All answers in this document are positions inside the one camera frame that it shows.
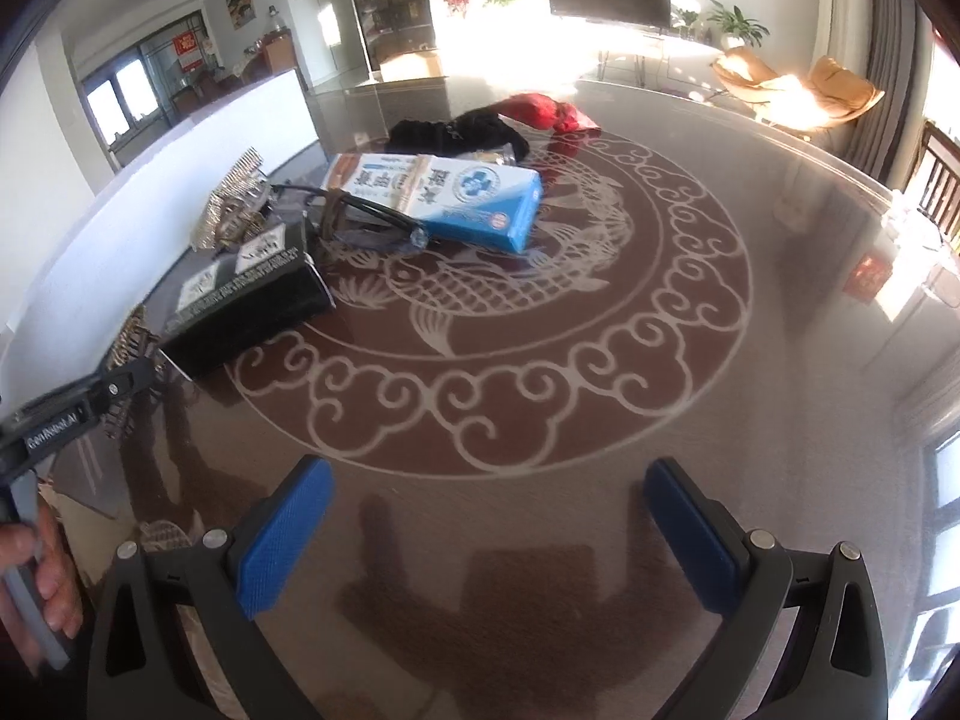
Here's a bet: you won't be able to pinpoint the rhinestone hair comb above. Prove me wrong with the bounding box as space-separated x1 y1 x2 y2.
103 307 163 440

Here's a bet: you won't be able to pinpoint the black scrunchie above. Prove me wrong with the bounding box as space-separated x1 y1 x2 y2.
386 111 531 162

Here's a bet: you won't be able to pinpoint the person's left hand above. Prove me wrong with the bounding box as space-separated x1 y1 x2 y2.
0 499 85 676

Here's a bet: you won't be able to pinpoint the rhinestone bow hair clip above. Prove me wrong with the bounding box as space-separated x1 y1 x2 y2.
187 146 272 252

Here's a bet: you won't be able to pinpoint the wooden slatted chair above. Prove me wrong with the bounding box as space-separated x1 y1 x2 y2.
911 120 960 237

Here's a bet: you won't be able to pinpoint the red fabric pouch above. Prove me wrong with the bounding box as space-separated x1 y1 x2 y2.
499 92 601 137

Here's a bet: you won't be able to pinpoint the grey curtain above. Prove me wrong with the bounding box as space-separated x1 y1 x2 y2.
840 0 920 181

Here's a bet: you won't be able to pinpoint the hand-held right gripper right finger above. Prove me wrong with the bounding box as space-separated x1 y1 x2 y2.
643 457 890 720

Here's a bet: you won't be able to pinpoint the white television console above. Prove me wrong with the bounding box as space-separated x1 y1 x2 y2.
592 30 721 87

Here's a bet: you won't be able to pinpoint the black labelled box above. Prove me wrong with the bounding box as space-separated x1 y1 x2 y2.
159 221 336 380

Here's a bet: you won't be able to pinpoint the dark display cabinet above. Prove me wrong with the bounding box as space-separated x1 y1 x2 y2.
341 0 440 80

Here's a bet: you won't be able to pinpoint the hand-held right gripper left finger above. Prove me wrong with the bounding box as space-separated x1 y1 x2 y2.
86 454 336 720

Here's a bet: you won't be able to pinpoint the clear plastic bag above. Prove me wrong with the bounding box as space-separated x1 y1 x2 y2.
885 187 960 256

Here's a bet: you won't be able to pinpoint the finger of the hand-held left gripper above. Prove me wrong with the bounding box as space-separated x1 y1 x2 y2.
82 355 160 421

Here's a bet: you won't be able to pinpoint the blue medicine box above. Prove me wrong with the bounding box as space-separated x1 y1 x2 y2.
322 152 542 254

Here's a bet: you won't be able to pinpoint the dark-framed glasses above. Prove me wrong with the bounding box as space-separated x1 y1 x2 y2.
270 181 432 252

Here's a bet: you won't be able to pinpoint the clear hair claw clip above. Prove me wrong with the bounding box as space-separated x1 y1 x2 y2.
206 199 275 245

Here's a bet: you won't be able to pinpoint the large green potted plant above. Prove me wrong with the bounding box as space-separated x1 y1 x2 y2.
705 0 771 50

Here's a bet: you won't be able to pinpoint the white patterned curtain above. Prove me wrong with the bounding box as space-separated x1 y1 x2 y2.
814 0 875 80

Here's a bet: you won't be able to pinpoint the brown patterned desktop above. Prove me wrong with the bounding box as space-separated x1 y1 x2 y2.
0 79 960 720

